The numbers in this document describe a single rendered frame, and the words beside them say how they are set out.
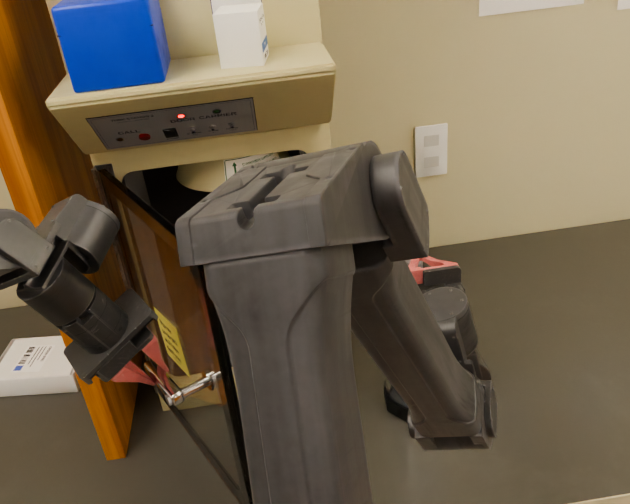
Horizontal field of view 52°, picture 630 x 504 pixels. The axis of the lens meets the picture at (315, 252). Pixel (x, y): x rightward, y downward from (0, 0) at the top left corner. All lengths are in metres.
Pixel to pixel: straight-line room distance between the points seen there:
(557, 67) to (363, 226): 1.16
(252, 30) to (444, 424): 0.46
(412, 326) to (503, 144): 1.03
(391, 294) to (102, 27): 0.46
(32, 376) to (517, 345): 0.86
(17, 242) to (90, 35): 0.24
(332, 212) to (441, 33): 1.08
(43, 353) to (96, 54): 0.69
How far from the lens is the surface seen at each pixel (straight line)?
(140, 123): 0.81
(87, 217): 0.72
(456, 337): 0.67
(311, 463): 0.31
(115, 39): 0.75
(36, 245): 0.67
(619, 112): 1.57
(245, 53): 0.77
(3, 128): 0.83
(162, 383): 0.78
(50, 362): 1.28
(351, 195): 0.32
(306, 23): 0.86
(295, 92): 0.78
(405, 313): 0.45
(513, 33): 1.41
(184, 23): 0.85
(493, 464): 1.02
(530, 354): 1.20
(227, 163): 0.93
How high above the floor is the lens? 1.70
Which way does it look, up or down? 30 degrees down
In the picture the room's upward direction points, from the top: 6 degrees counter-clockwise
